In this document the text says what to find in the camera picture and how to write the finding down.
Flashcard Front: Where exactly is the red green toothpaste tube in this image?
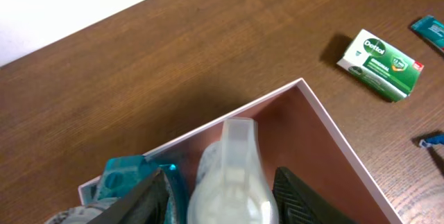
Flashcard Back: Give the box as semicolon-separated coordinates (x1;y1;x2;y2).
411;15;443;52

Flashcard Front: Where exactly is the clear spray bottle purple liquid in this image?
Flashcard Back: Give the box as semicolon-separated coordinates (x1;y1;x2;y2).
187;117;279;224

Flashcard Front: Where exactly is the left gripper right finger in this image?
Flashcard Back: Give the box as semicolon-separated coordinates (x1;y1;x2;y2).
273;166;356;224

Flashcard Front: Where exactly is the green soap box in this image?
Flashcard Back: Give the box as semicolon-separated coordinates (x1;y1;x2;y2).
337;29;424;102

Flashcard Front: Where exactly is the teal mouthwash bottle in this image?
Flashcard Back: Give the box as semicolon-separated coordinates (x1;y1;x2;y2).
43;154;190;224

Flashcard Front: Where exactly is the white box pink interior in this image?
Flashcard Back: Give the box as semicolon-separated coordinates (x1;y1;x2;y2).
77;77;405;224

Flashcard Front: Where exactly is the blue disposable razor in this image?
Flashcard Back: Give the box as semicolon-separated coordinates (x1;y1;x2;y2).
418;134;444;148

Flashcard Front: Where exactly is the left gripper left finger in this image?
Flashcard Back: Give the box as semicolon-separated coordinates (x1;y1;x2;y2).
88;169;169;224

